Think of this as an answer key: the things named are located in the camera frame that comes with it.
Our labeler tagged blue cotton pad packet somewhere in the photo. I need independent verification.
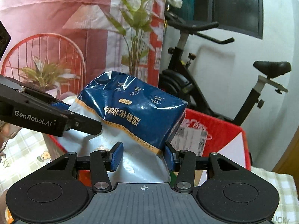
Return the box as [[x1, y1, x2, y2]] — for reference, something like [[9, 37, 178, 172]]
[[77, 71, 189, 156]]

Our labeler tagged dark window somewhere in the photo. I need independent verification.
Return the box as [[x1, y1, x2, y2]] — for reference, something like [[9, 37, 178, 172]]
[[167, 0, 263, 41]]

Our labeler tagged silver white plastic bag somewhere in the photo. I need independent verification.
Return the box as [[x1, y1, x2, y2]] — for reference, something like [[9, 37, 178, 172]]
[[57, 96, 174, 185]]

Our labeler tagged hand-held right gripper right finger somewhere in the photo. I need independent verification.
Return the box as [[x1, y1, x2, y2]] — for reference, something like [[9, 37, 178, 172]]
[[165, 142, 252, 192]]

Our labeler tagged checked floral tablecloth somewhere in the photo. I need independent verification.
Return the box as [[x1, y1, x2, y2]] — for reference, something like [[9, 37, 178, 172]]
[[0, 121, 296, 224]]

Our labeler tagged red strawberry print cardboard box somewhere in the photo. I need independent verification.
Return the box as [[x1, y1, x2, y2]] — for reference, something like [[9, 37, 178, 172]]
[[46, 107, 252, 187]]

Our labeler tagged printed pink wall backdrop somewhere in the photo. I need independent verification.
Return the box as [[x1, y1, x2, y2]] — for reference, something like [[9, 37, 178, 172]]
[[0, 0, 168, 101]]

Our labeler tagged black exercise bike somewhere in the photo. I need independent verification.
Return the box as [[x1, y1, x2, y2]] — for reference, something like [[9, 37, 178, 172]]
[[159, 11, 292, 128]]

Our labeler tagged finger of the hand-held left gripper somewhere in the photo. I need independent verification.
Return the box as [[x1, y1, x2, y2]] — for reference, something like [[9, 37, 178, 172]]
[[23, 87, 72, 113], [67, 111, 103, 136]]

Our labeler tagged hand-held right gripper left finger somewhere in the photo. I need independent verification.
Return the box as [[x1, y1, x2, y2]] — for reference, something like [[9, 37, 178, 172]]
[[46, 142, 124, 192]]

